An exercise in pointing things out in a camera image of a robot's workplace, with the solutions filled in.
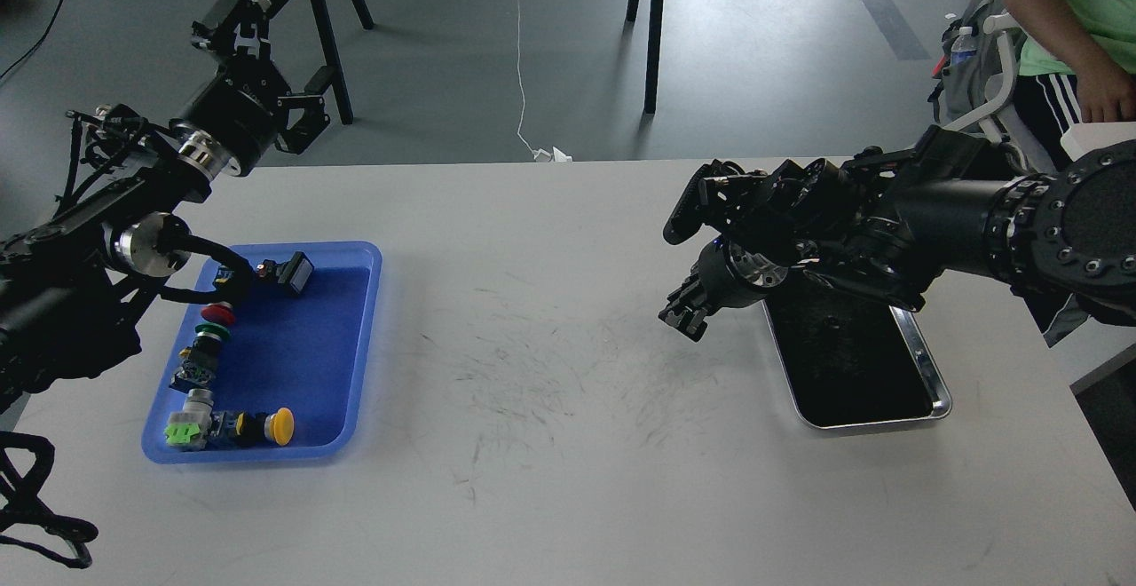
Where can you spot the person in green shirt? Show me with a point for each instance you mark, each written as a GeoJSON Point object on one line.
{"type": "Point", "coordinates": [1060, 33]}

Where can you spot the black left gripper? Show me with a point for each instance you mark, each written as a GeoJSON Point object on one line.
{"type": "Point", "coordinates": [247, 104]}

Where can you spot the green white connector switch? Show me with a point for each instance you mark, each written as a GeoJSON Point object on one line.
{"type": "Point", "coordinates": [188, 428]}

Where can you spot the white side table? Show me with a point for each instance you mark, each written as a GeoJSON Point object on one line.
{"type": "Point", "coordinates": [1084, 138]}

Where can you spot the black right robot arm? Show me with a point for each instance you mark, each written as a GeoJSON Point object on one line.
{"type": "Point", "coordinates": [882, 226]}

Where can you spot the red push button switch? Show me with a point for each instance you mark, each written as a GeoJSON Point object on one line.
{"type": "Point", "coordinates": [223, 312]}

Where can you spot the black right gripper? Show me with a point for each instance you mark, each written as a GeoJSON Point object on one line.
{"type": "Point", "coordinates": [724, 276]}

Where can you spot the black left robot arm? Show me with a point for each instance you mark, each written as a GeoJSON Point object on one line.
{"type": "Point", "coordinates": [75, 288]}

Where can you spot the black right stand leg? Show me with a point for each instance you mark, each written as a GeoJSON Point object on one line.
{"type": "Point", "coordinates": [653, 55]}

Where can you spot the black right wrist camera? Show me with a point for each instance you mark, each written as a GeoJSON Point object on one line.
{"type": "Point", "coordinates": [718, 192]}

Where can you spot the yellow push button switch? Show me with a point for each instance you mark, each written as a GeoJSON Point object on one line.
{"type": "Point", "coordinates": [245, 429]}

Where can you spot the white chair frame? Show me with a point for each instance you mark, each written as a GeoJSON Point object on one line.
{"type": "Point", "coordinates": [1006, 130]}

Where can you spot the green push button switch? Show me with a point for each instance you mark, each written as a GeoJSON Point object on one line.
{"type": "Point", "coordinates": [198, 363]}

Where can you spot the grey backpack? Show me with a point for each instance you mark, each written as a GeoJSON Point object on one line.
{"type": "Point", "coordinates": [964, 96]}

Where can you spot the person's hand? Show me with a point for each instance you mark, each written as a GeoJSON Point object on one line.
{"type": "Point", "coordinates": [1105, 92]}

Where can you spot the silver metal tray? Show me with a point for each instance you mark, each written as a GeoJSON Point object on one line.
{"type": "Point", "coordinates": [875, 373]}

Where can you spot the black square button switch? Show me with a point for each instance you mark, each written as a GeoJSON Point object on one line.
{"type": "Point", "coordinates": [291, 276]}

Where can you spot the black left stand leg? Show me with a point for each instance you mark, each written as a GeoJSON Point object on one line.
{"type": "Point", "coordinates": [330, 51]}

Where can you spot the plastic water bottle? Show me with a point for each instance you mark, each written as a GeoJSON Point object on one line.
{"type": "Point", "coordinates": [963, 46]}

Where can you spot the black stand leg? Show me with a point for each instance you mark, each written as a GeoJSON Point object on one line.
{"type": "Point", "coordinates": [653, 55]}
{"type": "Point", "coordinates": [330, 51]}

